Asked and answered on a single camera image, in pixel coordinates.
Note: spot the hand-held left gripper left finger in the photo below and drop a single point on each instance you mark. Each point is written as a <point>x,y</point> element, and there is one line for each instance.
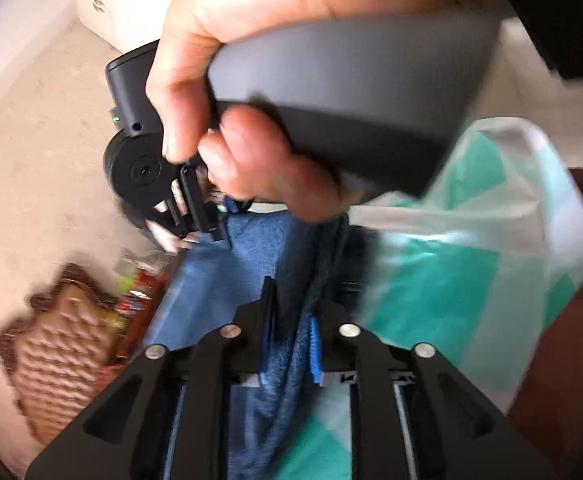
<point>267,320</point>

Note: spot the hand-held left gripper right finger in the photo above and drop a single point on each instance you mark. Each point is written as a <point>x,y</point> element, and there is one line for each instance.
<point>315,350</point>

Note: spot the brown tufted headboard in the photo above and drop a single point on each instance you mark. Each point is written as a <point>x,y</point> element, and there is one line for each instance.
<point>61,355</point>

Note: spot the blue towel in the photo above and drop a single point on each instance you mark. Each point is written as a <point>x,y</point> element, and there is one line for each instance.
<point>251,255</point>

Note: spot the person's right hand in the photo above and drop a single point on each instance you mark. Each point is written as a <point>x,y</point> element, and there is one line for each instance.
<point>271,0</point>

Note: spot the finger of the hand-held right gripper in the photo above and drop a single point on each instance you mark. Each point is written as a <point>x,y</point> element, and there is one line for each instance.
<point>196,205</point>
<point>234,205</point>

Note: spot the teal checkered bed sheet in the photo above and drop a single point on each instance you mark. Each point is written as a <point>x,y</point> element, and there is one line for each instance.
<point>446,270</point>

